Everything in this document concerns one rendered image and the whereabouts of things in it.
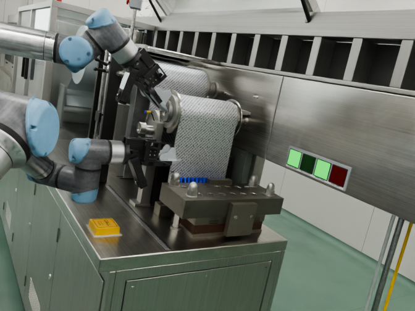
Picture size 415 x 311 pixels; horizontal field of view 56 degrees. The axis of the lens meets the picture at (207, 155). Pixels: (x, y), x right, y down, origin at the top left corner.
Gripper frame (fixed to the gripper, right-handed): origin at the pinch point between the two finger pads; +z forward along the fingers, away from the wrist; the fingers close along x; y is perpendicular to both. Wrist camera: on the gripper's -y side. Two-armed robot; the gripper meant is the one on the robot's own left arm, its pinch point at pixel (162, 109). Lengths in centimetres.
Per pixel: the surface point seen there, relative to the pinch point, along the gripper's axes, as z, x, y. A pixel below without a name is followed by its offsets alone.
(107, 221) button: 7.3, -13.4, -37.1
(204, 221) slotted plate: 26.4, -23.0, -17.1
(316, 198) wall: 265, 145, 104
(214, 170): 29.5, -4.3, 0.1
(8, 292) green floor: 62, 99, -112
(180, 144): 11.9, -4.3, -3.7
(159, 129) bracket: 5.9, 3.0, -4.4
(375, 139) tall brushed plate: 24, -54, 28
